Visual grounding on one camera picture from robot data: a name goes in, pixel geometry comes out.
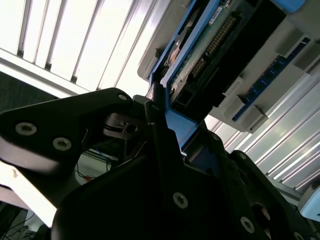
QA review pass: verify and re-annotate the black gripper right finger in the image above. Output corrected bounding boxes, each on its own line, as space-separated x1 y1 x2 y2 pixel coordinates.
199 121 320 240

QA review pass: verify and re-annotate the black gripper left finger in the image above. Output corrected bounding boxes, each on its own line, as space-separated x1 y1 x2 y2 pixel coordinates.
0 81 198 219

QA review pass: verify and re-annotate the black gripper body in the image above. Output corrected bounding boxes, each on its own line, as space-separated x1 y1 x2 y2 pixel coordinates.
51 153 253 240

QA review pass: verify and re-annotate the hard disk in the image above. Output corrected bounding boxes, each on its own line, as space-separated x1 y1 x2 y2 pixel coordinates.
146 0 311 176

